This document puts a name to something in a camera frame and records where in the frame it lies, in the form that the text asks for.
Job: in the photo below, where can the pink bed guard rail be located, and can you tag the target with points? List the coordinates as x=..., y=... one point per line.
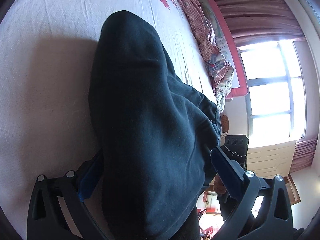
x=225, y=42

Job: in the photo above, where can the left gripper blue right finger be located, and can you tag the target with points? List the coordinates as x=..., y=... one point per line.
x=228, y=165

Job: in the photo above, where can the mauve curtain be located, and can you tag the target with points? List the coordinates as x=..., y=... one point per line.
x=256, y=21

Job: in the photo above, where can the window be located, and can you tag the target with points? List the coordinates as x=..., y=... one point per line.
x=276, y=104

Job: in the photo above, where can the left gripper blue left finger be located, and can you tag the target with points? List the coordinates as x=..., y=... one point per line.
x=89, y=175

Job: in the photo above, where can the black Anta sweatpants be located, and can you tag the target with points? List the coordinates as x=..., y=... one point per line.
x=155, y=131

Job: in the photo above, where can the wicker basket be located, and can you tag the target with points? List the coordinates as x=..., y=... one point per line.
x=224, y=127

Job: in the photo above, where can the white floral bed sheet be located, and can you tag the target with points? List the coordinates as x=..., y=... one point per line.
x=47, y=50

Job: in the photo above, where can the pink dotted quilt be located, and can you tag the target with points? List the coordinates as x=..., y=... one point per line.
x=220, y=71

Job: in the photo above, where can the operator's hand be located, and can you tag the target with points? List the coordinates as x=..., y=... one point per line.
x=218, y=185

